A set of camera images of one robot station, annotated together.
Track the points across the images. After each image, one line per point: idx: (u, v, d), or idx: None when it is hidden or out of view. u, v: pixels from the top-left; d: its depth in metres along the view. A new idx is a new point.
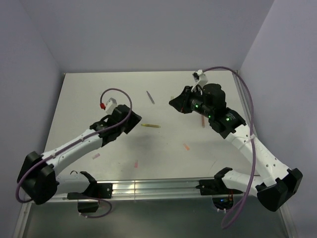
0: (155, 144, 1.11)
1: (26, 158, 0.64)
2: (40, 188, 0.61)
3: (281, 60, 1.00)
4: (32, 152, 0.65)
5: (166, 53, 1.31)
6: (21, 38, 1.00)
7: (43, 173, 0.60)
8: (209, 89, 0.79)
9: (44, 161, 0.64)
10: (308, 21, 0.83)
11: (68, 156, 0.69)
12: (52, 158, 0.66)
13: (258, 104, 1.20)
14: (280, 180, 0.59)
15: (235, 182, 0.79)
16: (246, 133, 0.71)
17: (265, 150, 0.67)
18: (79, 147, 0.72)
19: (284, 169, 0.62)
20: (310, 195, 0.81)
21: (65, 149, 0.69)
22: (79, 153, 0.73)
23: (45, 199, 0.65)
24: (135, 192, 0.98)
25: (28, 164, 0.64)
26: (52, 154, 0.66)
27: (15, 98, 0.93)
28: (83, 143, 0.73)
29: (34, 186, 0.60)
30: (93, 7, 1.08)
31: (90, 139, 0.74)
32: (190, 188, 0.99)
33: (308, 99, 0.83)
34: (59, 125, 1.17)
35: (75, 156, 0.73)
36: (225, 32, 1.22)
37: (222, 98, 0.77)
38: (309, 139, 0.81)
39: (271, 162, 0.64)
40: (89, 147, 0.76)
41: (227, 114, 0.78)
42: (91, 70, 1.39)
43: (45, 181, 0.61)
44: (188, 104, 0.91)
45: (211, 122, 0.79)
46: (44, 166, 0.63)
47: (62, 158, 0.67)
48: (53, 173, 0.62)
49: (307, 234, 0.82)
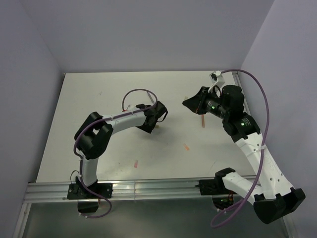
0: (155, 144, 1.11)
1: (89, 116, 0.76)
2: (97, 142, 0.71)
3: (281, 61, 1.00)
4: (94, 112, 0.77)
5: (166, 53, 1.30)
6: (20, 37, 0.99)
7: (103, 130, 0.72)
8: (230, 89, 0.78)
9: (105, 120, 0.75)
10: (308, 22, 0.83)
11: (121, 123, 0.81)
12: (111, 120, 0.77)
13: (258, 104, 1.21)
14: (280, 196, 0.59)
15: (235, 185, 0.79)
16: (257, 142, 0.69)
17: (274, 164, 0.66)
18: (130, 118, 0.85)
19: (288, 187, 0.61)
20: (310, 195, 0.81)
21: (120, 116, 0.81)
22: (126, 124, 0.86)
23: (96, 155, 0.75)
24: (135, 192, 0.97)
25: (90, 121, 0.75)
26: (111, 117, 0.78)
27: (15, 98, 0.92)
28: (132, 116, 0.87)
29: (92, 141, 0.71)
30: (93, 6, 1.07)
31: (137, 114, 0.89)
32: (190, 188, 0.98)
33: (308, 100, 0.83)
34: (59, 125, 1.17)
35: (123, 126, 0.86)
36: (225, 33, 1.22)
37: (241, 100, 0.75)
38: (309, 140, 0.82)
39: (276, 177, 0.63)
40: (132, 122, 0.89)
41: (243, 118, 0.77)
42: (91, 70, 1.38)
43: (103, 137, 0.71)
44: (204, 106, 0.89)
45: (225, 124, 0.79)
46: (104, 124, 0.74)
47: (118, 123, 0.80)
48: (110, 132, 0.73)
49: (308, 235, 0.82)
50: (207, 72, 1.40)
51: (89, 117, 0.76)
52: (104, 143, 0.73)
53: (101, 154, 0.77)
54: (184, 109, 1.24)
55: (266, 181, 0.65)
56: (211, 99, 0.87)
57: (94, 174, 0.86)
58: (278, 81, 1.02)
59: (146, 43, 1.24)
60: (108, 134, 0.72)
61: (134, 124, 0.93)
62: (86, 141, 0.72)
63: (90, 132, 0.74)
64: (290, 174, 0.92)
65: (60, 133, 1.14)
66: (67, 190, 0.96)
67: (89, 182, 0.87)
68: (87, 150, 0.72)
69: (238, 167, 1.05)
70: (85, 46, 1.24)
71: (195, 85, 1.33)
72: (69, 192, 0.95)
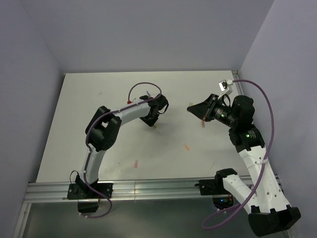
0: (155, 144, 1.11)
1: (97, 110, 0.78)
2: (108, 134, 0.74)
3: (281, 60, 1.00)
4: (102, 106, 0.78)
5: (166, 53, 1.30)
6: (20, 37, 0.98)
7: (113, 121, 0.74)
8: (242, 101, 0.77)
9: (113, 113, 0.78)
10: (309, 23, 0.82)
11: (128, 114, 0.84)
12: (118, 113, 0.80)
13: (258, 104, 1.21)
14: (275, 211, 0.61)
15: (234, 189, 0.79)
16: (259, 155, 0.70)
17: (273, 179, 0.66)
18: (135, 109, 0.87)
19: (284, 204, 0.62)
20: (309, 196, 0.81)
21: (127, 108, 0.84)
22: (133, 115, 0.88)
23: (107, 147, 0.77)
24: (135, 192, 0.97)
25: (98, 115, 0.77)
26: (118, 109, 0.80)
27: (14, 99, 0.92)
28: (137, 107, 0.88)
29: (103, 134, 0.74)
30: (92, 6, 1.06)
31: (142, 105, 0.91)
32: (190, 188, 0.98)
33: (308, 101, 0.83)
34: (59, 125, 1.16)
35: (130, 118, 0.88)
36: (225, 33, 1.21)
37: (251, 113, 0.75)
38: (310, 140, 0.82)
39: (273, 192, 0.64)
40: (138, 112, 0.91)
41: (249, 131, 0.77)
42: (91, 70, 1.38)
43: (113, 128, 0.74)
44: (212, 113, 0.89)
45: (231, 133, 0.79)
46: (113, 117, 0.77)
47: (125, 114, 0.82)
48: (119, 124, 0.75)
49: (308, 235, 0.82)
50: (207, 72, 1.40)
51: (98, 110, 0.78)
52: (114, 134, 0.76)
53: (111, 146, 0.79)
54: (184, 109, 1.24)
55: (262, 194, 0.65)
56: (220, 107, 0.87)
57: (98, 170, 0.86)
58: (278, 82, 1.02)
59: (146, 42, 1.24)
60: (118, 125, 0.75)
61: (140, 114, 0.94)
62: (98, 132, 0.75)
63: (100, 125, 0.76)
64: (291, 175, 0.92)
65: (60, 134, 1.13)
66: (67, 190, 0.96)
67: (92, 179, 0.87)
68: (99, 141, 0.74)
69: (238, 168, 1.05)
70: (85, 46, 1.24)
71: (196, 85, 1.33)
72: (69, 192, 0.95)
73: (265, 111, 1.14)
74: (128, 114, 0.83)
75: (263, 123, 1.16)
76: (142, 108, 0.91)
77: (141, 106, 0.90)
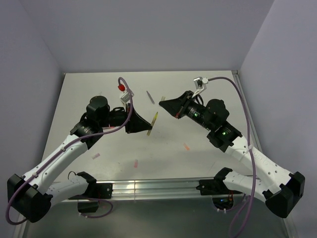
0: (154, 144, 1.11)
1: (7, 182, 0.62)
2: (29, 209, 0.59)
3: (281, 60, 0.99)
4: (13, 175, 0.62)
5: (166, 53, 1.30)
6: (20, 38, 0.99)
7: (28, 196, 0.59)
8: (215, 107, 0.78)
9: (27, 183, 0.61)
10: (309, 22, 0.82)
11: (52, 171, 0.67)
12: (35, 179, 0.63)
13: (258, 104, 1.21)
14: (284, 185, 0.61)
15: (237, 185, 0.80)
16: (244, 144, 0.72)
17: (265, 158, 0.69)
18: (63, 157, 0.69)
19: (287, 175, 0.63)
20: (310, 195, 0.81)
21: (47, 165, 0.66)
22: (65, 164, 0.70)
23: (41, 215, 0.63)
24: (135, 191, 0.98)
25: (11, 188, 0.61)
26: (34, 174, 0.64)
27: (14, 98, 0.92)
28: (65, 152, 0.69)
29: (25, 209, 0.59)
30: (92, 6, 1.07)
31: (73, 146, 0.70)
32: (190, 188, 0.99)
33: (308, 101, 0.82)
34: (59, 125, 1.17)
35: (63, 166, 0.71)
36: (226, 33, 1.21)
37: (227, 116, 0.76)
38: (309, 140, 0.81)
39: (272, 169, 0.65)
40: (74, 154, 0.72)
41: (224, 127, 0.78)
42: (91, 69, 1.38)
43: (30, 203, 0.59)
44: (185, 111, 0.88)
45: (210, 137, 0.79)
46: (28, 189, 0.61)
47: (47, 175, 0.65)
48: (38, 194, 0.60)
49: (307, 235, 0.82)
50: (208, 72, 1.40)
51: (9, 183, 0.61)
52: (38, 204, 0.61)
53: (48, 209, 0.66)
54: None
55: (265, 176, 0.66)
56: (193, 106, 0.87)
57: (79, 182, 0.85)
58: (279, 81, 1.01)
59: (146, 42, 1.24)
60: (36, 198, 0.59)
61: (82, 152, 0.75)
62: (19, 208, 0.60)
63: None
64: None
65: (60, 133, 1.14)
66: None
67: (81, 191, 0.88)
68: (24, 215, 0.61)
69: (238, 168, 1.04)
70: (85, 46, 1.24)
71: None
72: None
73: (265, 111, 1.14)
74: (49, 171, 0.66)
75: (263, 123, 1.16)
76: (75, 150, 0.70)
77: (70, 150, 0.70)
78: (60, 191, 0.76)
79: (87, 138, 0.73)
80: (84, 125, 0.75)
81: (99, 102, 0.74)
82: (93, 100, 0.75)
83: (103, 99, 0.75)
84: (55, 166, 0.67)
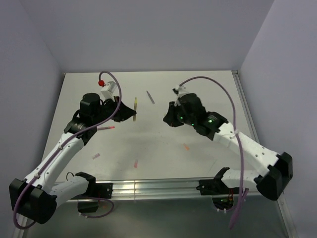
0: (154, 143, 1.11)
1: (10, 188, 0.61)
2: (36, 209, 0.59)
3: (281, 59, 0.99)
4: (15, 180, 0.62)
5: (166, 53, 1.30)
6: (21, 38, 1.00)
7: (34, 195, 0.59)
8: (185, 97, 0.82)
9: (30, 184, 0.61)
10: (308, 21, 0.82)
11: (54, 170, 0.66)
12: (37, 180, 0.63)
13: (258, 103, 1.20)
14: (272, 166, 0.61)
15: (234, 181, 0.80)
16: (230, 130, 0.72)
17: (252, 142, 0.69)
18: (62, 156, 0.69)
19: (274, 155, 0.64)
20: (310, 195, 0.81)
21: (48, 165, 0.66)
22: (64, 162, 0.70)
23: (48, 215, 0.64)
24: (135, 192, 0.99)
25: (15, 192, 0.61)
26: (35, 175, 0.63)
27: (14, 98, 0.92)
28: (63, 150, 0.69)
29: (32, 210, 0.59)
30: (91, 6, 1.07)
31: (70, 143, 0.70)
32: (190, 188, 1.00)
33: (308, 101, 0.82)
34: (58, 125, 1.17)
35: (64, 165, 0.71)
36: (226, 32, 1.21)
37: (199, 102, 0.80)
38: (308, 139, 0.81)
39: (259, 151, 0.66)
40: (72, 151, 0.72)
41: (209, 116, 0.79)
42: (91, 69, 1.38)
43: (36, 203, 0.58)
44: (176, 117, 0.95)
45: (197, 129, 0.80)
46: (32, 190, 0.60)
47: (49, 174, 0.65)
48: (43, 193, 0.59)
49: (308, 235, 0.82)
50: (208, 72, 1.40)
51: (12, 188, 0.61)
52: (45, 204, 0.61)
53: (55, 209, 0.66)
54: None
55: (253, 159, 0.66)
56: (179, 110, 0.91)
57: (79, 182, 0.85)
58: (278, 81, 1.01)
59: (145, 42, 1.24)
60: (42, 198, 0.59)
61: (78, 149, 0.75)
62: (25, 211, 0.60)
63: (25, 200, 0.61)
64: None
65: (60, 133, 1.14)
66: None
67: (81, 191, 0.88)
68: (31, 217, 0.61)
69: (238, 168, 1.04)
70: (85, 46, 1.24)
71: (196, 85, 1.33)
72: None
73: (265, 111, 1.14)
74: (51, 171, 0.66)
75: (263, 122, 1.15)
76: (72, 147, 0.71)
77: (67, 148, 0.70)
78: (63, 191, 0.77)
79: (83, 133, 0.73)
80: (77, 122, 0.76)
81: (90, 97, 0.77)
82: (86, 96, 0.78)
83: (93, 95, 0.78)
84: (55, 165, 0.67)
